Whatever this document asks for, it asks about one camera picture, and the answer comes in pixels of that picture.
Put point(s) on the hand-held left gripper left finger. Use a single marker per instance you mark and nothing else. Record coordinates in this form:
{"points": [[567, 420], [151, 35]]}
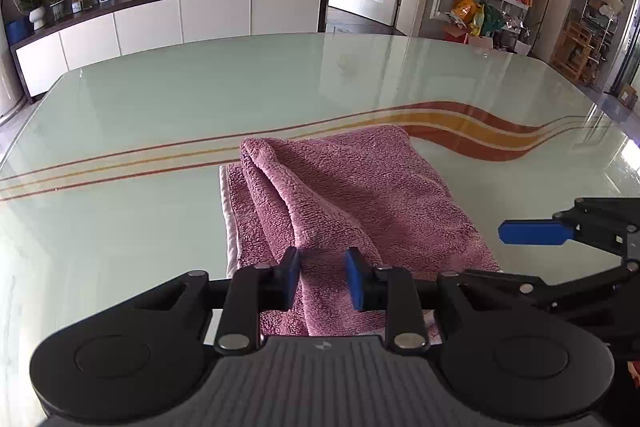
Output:
{"points": [[293, 277]]}

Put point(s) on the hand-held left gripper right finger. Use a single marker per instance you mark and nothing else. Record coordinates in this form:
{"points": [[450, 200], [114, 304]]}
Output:
{"points": [[354, 277]]}

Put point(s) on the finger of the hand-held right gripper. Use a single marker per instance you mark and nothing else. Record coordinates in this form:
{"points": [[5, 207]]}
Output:
{"points": [[565, 294], [535, 233]]}

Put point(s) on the pink towel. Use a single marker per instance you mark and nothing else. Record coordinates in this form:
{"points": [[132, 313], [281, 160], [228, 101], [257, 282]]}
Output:
{"points": [[350, 187]]}

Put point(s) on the cardboard box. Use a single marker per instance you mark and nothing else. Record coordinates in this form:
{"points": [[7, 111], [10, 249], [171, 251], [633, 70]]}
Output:
{"points": [[627, 96]]}

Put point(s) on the wooden chair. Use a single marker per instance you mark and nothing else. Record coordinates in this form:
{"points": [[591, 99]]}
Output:
{"points": [[575, 52]]}

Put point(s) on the red box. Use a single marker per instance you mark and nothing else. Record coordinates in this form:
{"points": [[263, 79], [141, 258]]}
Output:
{"points": [[456, 36]]}

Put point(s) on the green bag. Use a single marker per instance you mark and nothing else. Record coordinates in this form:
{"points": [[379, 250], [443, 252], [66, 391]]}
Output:
{"points": [[492, 18]]}

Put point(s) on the metal storage rack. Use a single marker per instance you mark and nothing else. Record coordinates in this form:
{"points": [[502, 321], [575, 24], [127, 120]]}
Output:
{"points": [[605, 22]]}

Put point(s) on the yellow snack bag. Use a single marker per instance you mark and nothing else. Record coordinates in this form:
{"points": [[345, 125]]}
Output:
{"points": [[465, 12]]}

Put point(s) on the white television cabinet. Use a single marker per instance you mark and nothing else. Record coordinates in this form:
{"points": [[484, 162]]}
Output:
{"points": [[215, 14]]}

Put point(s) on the small potted plant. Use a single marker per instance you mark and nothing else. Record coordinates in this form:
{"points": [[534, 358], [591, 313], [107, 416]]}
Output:
{"points": [[77, 2]]}

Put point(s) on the blue storage box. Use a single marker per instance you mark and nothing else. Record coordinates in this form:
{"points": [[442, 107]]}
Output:
{"points": [[17, 31]]}

